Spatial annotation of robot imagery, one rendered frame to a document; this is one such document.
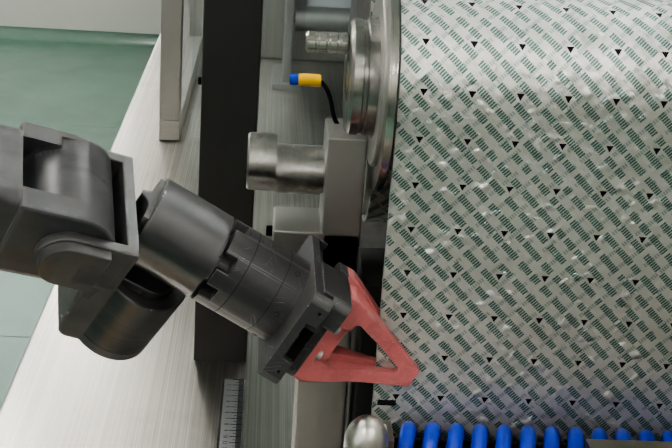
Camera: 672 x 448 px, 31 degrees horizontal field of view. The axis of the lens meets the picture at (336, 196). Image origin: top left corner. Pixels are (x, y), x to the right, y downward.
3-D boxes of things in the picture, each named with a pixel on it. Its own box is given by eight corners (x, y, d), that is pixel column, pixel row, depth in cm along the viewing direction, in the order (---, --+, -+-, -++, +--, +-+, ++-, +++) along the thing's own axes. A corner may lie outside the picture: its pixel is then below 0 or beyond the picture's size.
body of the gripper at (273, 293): (282, 391, 74) (177, 332, 72) (282, 319, 84) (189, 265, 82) (342, 309, 72) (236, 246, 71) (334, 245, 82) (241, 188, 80)
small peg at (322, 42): (304, 51, 79) (306, 29, 79) (347, 53, 79) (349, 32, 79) (305, 53, 78) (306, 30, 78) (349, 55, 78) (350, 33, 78)
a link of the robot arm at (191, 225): (136, 208, 71) (163, 153, 76) (87, 277, 75) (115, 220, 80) (237, 267, 73) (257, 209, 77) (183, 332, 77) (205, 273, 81)
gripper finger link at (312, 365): (387, 434, 78) (264, 364, 76) (379, 381, 85) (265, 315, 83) (449, 354, 76) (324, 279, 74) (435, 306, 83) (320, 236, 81)
